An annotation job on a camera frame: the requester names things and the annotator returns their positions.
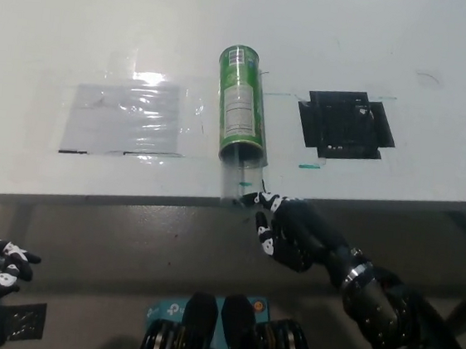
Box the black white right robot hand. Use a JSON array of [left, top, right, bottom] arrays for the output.
[[229, 187, 365, 281]]

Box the teal router box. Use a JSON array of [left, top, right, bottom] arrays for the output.
[[143, 284, 274, 349]]

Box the clear plastic film sheet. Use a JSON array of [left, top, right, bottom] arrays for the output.
[[46, 59, 217, 169]]

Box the clear plastic chips tray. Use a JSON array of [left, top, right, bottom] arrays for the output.
[[214, 146, 270, 210]]

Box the black floor tape patch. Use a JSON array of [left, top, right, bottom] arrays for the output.
[[0, 298, 48, 347]]

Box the black tape square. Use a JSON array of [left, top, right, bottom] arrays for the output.
[[292, 84, 402, 167]]

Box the green chips can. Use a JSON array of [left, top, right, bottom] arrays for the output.
[[206, 41, 280, 169]]

